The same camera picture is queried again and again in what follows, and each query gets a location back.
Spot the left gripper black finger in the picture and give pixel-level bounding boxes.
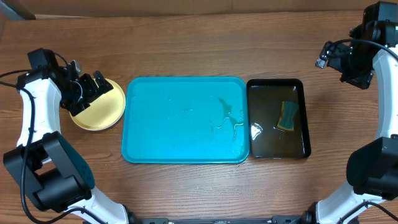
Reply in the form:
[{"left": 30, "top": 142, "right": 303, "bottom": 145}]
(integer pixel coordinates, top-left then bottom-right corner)
[
  {"left": 67, "top": 103, "right": 90, "bottom": 116},
  {"left": 93, "top": 70, "right": 113, "bottom": 96}
]

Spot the yellow plate with sauce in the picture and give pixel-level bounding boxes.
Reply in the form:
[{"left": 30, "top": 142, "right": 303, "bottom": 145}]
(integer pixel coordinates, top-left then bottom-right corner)
[{"left": 70, "top": 78, "right": 126, "bottom": 131}]

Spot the green yellow sponge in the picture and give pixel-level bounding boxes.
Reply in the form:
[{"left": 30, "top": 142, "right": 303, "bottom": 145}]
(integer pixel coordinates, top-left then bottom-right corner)
[{"left": 276, "top": 101, "right": 299, "bottom": 131}]

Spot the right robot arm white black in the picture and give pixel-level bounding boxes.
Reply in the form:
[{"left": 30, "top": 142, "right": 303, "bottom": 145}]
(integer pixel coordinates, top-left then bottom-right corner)
[{"left": 296, "top": 17, "right": 397, "bottom": 223}]

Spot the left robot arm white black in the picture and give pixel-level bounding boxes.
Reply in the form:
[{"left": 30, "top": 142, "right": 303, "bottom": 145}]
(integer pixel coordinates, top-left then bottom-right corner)
[{"left": 3, "top": 68, "right": 136, "bottom": 223}]

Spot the blue plastic tray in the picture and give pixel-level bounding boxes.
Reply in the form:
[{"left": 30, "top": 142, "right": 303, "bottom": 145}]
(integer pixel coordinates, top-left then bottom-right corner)
[{"left": 121, "top": 77, "right": 249, "bottom": 164}]

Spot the black tray with water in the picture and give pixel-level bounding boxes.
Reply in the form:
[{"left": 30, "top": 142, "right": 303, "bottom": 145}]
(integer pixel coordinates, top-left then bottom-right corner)
[{"left": 246, "top": 78, "right": 312, "bottom": 159}]

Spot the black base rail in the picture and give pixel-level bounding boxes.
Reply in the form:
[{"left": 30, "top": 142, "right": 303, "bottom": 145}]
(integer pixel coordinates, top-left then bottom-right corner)
[{"left": 136, "top": 215, "right": 302, "bottom": 224}]

